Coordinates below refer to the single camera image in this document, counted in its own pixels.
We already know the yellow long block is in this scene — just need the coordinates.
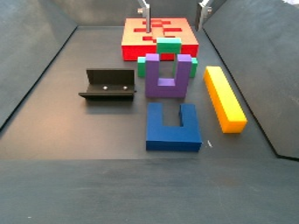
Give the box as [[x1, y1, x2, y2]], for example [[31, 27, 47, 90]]
[[203, 66, 249, 134]]

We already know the green stepped block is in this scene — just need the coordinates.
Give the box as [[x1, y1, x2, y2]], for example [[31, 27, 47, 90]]
[[137, 37, 199, 79]]

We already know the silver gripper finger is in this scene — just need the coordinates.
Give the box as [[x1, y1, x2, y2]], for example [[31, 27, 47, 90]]
[[138, 0, 151, 33], [197, 0, 213, 30]]

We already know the red puzzle board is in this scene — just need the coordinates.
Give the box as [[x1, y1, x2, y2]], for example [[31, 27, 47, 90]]
[[122, 17, 199, 61]]

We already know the purple U-shaped block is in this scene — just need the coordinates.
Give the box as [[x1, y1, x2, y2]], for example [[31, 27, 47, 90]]
[[145, 53, 193, 98]]

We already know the blue U-shaped block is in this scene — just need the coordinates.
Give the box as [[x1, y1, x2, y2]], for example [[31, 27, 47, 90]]
[[146, 102, 202, 152]]

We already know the black angle bracket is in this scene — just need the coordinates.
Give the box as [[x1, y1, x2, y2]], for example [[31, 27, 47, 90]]
[[79, 68, 137, 101]]

